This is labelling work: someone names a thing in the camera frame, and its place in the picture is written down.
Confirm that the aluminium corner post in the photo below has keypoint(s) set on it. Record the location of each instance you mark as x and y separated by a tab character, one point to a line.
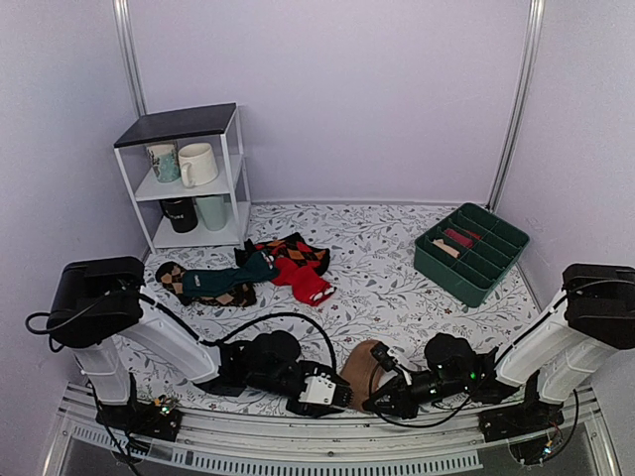
127	48
527	67

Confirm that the black mug white text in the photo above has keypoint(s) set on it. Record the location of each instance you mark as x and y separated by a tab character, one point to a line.
181	214

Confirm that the red sock white trim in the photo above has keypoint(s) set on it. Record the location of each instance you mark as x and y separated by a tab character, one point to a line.
306	285

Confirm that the right aluminium corner post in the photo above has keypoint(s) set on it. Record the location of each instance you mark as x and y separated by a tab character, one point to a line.
527	67

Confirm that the floral patterned table mat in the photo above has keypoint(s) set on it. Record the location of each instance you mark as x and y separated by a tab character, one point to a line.
378	292

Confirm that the rolled beige sock in box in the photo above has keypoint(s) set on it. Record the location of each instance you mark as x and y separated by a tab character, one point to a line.
440	243

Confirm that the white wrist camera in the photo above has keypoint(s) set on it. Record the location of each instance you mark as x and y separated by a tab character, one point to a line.
390	359
318	390

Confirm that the argyle brown orange sock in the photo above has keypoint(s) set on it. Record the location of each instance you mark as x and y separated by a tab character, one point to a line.
299	251

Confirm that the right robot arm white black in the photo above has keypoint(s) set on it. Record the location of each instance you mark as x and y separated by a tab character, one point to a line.
589	319

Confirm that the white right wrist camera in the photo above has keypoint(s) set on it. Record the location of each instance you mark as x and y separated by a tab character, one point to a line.
390	359

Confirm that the cream ceramic mug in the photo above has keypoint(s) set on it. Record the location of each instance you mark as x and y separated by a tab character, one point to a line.
198	165

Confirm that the tan ribbed sock brown cuff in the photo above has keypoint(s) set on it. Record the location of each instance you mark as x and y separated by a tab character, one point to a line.
357	371

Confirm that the left aluminium corner post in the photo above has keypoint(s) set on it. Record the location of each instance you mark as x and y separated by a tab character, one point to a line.
127	48

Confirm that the aluminium front rail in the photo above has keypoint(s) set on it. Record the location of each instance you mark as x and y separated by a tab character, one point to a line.
436	444

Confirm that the pale green mug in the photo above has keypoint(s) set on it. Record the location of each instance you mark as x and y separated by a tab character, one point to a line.
212	211

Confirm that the teal patterned mug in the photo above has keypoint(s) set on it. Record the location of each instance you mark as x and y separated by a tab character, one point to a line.
164	161

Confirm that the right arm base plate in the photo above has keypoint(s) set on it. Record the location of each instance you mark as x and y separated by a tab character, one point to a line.
529	416

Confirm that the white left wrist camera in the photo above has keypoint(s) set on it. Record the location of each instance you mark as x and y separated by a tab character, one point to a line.
318	390

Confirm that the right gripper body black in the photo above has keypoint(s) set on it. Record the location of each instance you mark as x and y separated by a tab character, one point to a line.
410	408

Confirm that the dark teal sock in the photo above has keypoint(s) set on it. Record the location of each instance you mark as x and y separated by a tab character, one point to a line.
259	268

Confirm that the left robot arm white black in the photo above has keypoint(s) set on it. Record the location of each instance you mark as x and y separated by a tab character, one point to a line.
99	299

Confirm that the green divided storage box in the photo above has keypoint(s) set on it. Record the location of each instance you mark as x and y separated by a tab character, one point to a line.
473	277

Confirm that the white metal shelf black top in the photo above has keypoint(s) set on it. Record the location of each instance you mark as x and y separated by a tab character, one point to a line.
220	126

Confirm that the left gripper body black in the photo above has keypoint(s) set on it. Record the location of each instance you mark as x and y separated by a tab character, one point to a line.
257	382

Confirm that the black sock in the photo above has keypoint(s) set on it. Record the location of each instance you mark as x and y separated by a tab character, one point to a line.
242	255

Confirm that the argyle sock brown beige left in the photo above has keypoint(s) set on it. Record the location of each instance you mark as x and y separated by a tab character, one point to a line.
172	277

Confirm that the rolled red sock in box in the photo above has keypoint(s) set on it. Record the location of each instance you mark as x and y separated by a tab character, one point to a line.
465	239

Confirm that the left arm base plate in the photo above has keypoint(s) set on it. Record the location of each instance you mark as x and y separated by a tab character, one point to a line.
159	419

